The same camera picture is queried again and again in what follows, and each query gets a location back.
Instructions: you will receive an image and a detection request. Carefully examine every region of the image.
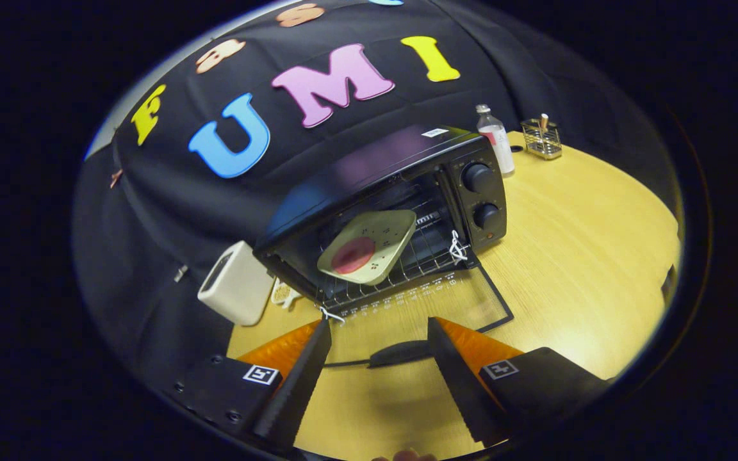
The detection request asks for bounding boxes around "metal wire holder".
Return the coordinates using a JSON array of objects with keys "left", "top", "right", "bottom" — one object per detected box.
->
[{"left": 521, "top": 118, "right": 563, "bottom": 160}]

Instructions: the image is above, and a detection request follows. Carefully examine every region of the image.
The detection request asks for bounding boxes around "pink round ham slice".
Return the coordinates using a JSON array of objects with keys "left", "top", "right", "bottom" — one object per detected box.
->
[{"left": 331, "top": 236, "right": 377, "bottom": 275}]

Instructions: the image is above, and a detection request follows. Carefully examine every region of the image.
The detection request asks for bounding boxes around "white bread toaster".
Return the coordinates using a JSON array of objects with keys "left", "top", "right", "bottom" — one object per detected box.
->
[{"left": 197, "top": 241, "right": 275, "bottom": 327}]

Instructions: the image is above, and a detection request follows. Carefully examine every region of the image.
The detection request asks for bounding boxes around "square cream plate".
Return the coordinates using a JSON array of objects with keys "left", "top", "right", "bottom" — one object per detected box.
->
[{"left": 316, "top": 209, "right": 418, "bottom": 286}]

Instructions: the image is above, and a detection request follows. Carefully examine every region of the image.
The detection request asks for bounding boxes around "clear plastic bottle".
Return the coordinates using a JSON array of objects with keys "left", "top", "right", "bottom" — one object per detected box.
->
[{"left": 475, "top": 104, "right": 516, "bottom": 178}]

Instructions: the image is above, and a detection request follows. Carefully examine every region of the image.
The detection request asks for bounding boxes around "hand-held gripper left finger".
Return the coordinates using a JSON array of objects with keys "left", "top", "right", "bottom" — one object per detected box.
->
[{"left": 164, "top": 317, "right": 332, "bottom": 449}]

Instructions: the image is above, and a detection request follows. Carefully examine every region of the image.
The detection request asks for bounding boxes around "black toaster oven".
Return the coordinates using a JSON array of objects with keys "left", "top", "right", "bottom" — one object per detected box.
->
[{"left": 253, "top": 125, "right": 514, "bottom": 370}]

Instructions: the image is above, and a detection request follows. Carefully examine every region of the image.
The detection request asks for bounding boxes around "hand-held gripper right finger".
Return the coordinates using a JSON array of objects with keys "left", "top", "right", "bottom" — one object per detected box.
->
[{"left": 427, "top": 316, "right": 610, "bottom": 447}]

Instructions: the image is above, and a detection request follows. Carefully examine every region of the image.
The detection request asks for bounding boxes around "small divided snack dish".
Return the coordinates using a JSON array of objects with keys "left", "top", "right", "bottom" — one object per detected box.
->
[{"left": 270, "top": 280, "right": 300, "bottom": 310}]

